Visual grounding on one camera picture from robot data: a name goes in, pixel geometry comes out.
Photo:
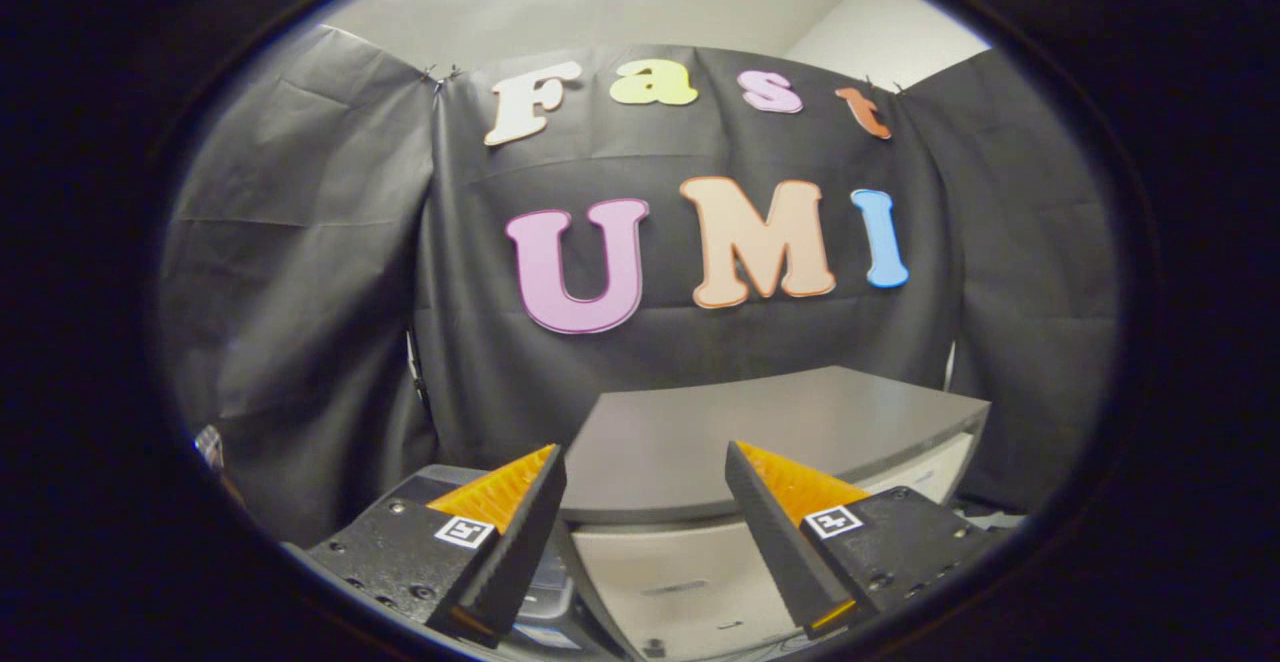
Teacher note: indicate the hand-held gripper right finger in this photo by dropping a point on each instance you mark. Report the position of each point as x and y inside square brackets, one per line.
[770, 532]

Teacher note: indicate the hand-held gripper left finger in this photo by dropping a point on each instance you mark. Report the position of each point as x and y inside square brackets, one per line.
[520, 532]

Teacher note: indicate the grey washing machine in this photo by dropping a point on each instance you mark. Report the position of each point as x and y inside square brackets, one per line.
[545, 592]

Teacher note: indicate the dark washing machine lid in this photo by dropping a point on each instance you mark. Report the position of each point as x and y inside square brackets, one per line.
[445, 479]

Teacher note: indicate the black backdrop cloth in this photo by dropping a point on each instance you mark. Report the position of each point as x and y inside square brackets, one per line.
[300, 292]

